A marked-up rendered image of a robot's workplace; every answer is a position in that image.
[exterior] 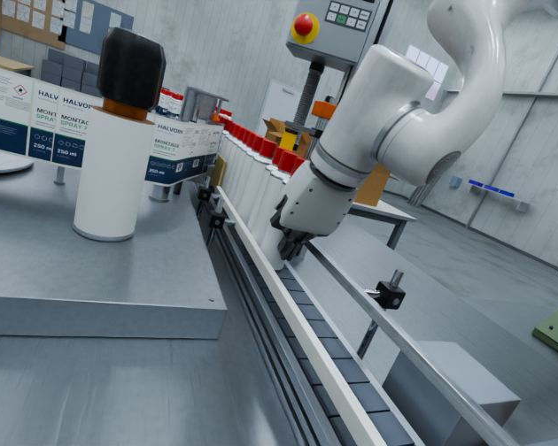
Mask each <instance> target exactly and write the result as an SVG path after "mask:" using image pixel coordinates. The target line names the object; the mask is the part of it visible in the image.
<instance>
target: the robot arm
mask: <svg viewBox="0 0 558 446"><path fill-rule="evenodd" d="M533 1H534V0H432V2H431V4H430V7H429V10H428V12H427V26H428V28H429V30H430V33H431V34H432V36H433V37H434V39H435V40H436V41H437V43H438V44H439V45H440V46H441V47H442V48H443V49H444V51H445V52H446V53H447V54H448V56H449V57H450V58H451V59H452V61H453V62H454V63H455V64H456V66H457V67H458V69H459V71H460V73H461V77H462V88H461V91H460V93H459V94H458V96H457V97H456V98H455V99H454V100H453V101H452V102H451V103H450V104H449V105H448V107H447V108H445V109H444V110H443V111H442V112H441V113H439V114H436V115H433V114H430V113H429V112H427V111H425V110H424V109H423V108H422V107H421V102H422V100H423V98H424V97H425V95H426V94H427V92H428V91H429V89H430V88H431V86H432V85H433V83H434V78H433V76H432V75H431V73H430V72H429V71H427V70H426V69H425V68H424V67H422V66H421V65H419V64H417V63H416V62H415V61H413V60H411V59H410V58H407V57H405V56H404V55H402V54H400V53H398V52H397V51H395V50H392V49H390V48H388V47H385V46H383V45H378V44H374V45H372V46H371V47H370V48H369V50H368V52H367V54H366V56H365V57H364V59H363V60H362V62H361V64H360V67H359V68H358V70H357V72H356V74H355V75H354V77H353V79H352V81H351V83H350V85H349V86H348V88H347V90H346V92H345V94H344V95H343V97H342V99H341V101H340V103H339V104H338V106H337V108H336V110H335V112H334V113H333V115H332V117H331V119H330V121H329V123H328V125H327V126H326V128H325V130H324V131H323V133H322V136H321V138H320V139H319V141H318V143H317V144H316V146H315V148H314V150H313V152H312V154H311V161H308V160H306V161H305V162H304V163H303V164H302V165H301V166H300V167H299V168H298V170H297V171H296V172H295V173H294V174H293V175H292V176H291V178H290V179H289V181H288V182H287V184H286V185H285V187H284V188H283V190H282V192H281V194H280V195H279V197H278V198H277V200H276V201H275V210H277V212H276V213H275V214H274V215H273V217H272V218H271V219H270V223H271V226H272V227H274V228H276V229H279V230H282V231H283V234H284V236H283V238H282V240H281V241H280V242H279V244H278V246H277V249H278V252H279V253H280V257H281V260H285V259H286V260H287V261H291V260H292V258H293V257H294V255H295V254H296V253H297V251H298V249H299V248H300V246H301V245H305V244H307V243H308V242H309V240H311V239H314V238H315V237H317V236H318V237H326V236H329V235H331V234H332V233H333V232H334V231H335V230H336V229H337V228H338V226H339V225H340V224H341V222H342V221H343V219H344V218H345V215H346V214H347V213H348V211H349V210H350V208H351V206H352V204H353V201H354V199H355V197H356V195H357V193H358V190H359V187H361V186H362V185H363V183H364V182H365V180H366V179H367V177H369V175H370V174H371V172H372V171H373V169H374V168H375V167H376V165H377V163H379V164H381V165H382V166H383V167H385V168H386V169H387V170H388V171H389V172H391V173H392V174H393V175H395V176H396V177H397V178H399V179H400V180H401V181H403V182H405V183H406V184H408V185H410V186H414V187H421V186H425V185H427V184H429V183H431V182H433V181H434V180H435V179H437V178H439V177H440V175H441V174H442V173H443V172H445V171H446V170H447V169H448V168H450V167H451V166H452V165H453V163H454V162H455V161H456V160H457V159H458V158H459V157H461V156H462V155H463V154H464V153H465V152H466V151H467V150H468V149H469V148H470V147H471V146H472V145H473V144H474V142H475V141H476V140H477V139H478V138H479V137H480V136H481V135H482V133H483V132H484V131H485V129H486V128H488V126H489V125H490V123H491V122H492V119H493V118H494V116H495V114H496V112H497V110H498V108H499V105H500V100H501V98H502V94H503V89H504V86H505V79H506V70H507V58H506V49H505V43H504V36H503V32H504V30H505V29H506V28H507V27H508V26H509V25H510V24H511V23H512V22H513V21H514V20H515V19H516V18H517V17H518V16H519V15H520V14H521V13H522V12H523V11H524V10H525V9H526V8H527V7H528V6H529V5H530V4H531V3H532V2H533Z"/></svg>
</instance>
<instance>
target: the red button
mask: <svg viewBox="0 0 558 446"><path fill-rule="evenodd" d="M294 28H295V30H296V32H297V34H298V35H301V36H305V35H308V34H309V33H310V32H311V31H312V29H313V21H312V19H311V17H310V16H308V15H306V14H301V15H299V16H298V17H297V18H296V20H295V23H294Z"/></svg>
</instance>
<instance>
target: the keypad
mask: <svg viewBox="0 0 558 446"><path fill-rule="evenodd" d="M371 14H372V11H369V10H365V9H362V8H359V7H355V6H352V5H349V4H343V3H339V2H337V1H333V0H330V3H329V8H328V10H327V13H326V16H325V20H324V21H327V22H330V23H333V24H337V25H339V26H343V27H349V28H351V29H355V30H358V31H361V32H364V33H365V32H366V29H367V26H368V23H369V20H370V17H371Z"/></svg>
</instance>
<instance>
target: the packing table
mask: <svg viewBox="0 0 558 446"><path fill-rule="evenodd" d="M347 214H352V215H355V216H360V217H363V218H367V219H374V220H379V221H382V222H386V223H391V224H394V225H395V227H394V229H393V231H392V233H391V236H390V239H389V241H388V242H387V244H386V246H388V247H389V248H391V249H392V250H394V249H395V247H396V245H397V243H398V241H399V238H400V236H401V234H402V232H403V230H404V227H405V225H406V223H407V222H408V221H410V222H414V223H415V222H416V219H415V218H413V217H411V216H409V215H407V214H406V213H404V212H403V211H400V210H398V209H396V208H394V207H392V206H390V205H389V204H387V203H385V202H383V201H381V200H379V201H378V204H377V206H376V207H374V206H370V205H365V204H358V203H355V202H353V204H352V206H351V208H350V210H349V211H348V213H347Z"/></svg>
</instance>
